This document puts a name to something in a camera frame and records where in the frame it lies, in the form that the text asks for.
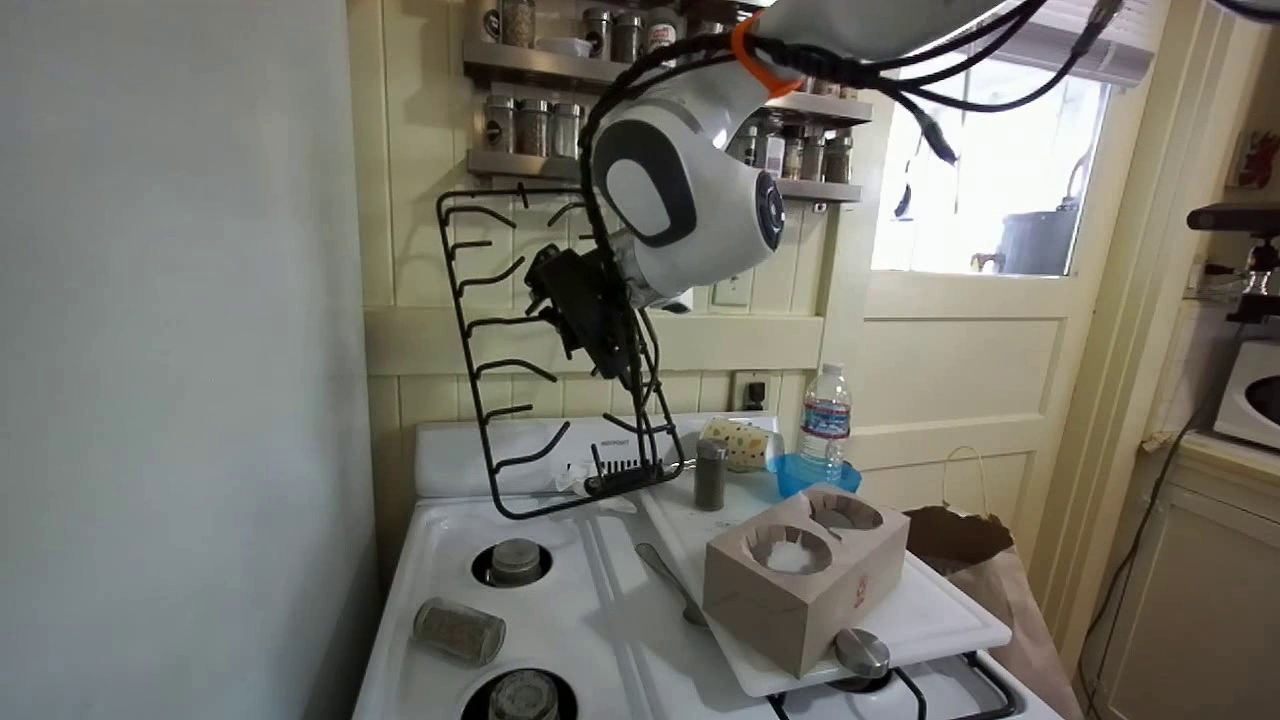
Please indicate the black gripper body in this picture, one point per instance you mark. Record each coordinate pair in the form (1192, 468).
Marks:
(577, 292)

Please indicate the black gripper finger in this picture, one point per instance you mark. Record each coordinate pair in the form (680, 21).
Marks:
(620, 353)
(602, 363)

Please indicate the black gas stove grate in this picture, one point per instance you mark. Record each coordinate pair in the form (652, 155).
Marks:
(462, 334)

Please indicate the wooden block with two holes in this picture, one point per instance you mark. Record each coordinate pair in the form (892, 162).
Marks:
(803, 601)

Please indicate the round stove burner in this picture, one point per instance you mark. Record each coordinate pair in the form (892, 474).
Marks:
(513, 566)
(520, 699)

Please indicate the white gas stove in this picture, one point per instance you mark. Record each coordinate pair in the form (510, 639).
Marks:
(586, 643)

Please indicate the glass spice jar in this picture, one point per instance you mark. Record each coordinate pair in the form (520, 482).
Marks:
(602, 34)
(630, 37)
(839, 155)
(662, 37)
(567, 131)
(533, 126)
(785, 148)
(496, 120)
(808, 155)

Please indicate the clear plastic water bottle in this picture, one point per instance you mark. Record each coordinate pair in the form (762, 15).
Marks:
(826, 418)

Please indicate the blue plastic bowl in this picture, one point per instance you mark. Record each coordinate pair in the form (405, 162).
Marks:
(819, 477)

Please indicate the small mug on shelf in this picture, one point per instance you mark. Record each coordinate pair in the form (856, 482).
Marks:
(506, 21)

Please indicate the grey cylindrical shaker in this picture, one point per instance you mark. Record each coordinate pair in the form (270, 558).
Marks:
(458, 633)

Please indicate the brown paper bag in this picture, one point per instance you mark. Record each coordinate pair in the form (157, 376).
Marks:
(982, 545)

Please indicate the bright window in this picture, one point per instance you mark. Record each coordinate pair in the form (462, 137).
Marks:
(987, 173)

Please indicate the white cutting board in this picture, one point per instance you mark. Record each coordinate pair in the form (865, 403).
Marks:
(946, 606)

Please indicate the white refrigerator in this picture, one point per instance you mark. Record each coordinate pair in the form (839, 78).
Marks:
(160, 363)

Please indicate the grey bucket outside window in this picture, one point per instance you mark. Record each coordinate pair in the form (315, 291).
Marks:
(1041, 240)

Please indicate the black grate under cutting board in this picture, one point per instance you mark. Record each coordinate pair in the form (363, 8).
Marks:
(987, 674)

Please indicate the cream kitchen cabinet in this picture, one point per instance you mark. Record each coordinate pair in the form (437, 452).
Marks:
(1202, 601)

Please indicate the white microwave oven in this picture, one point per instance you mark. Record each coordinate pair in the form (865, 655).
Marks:
(1251, 399)

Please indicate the wall outlet with black plug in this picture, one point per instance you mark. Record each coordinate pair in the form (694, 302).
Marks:
(755, 393)

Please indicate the grey wall shelf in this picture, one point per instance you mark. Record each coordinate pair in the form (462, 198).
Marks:
(513, 167)
(533, 65)

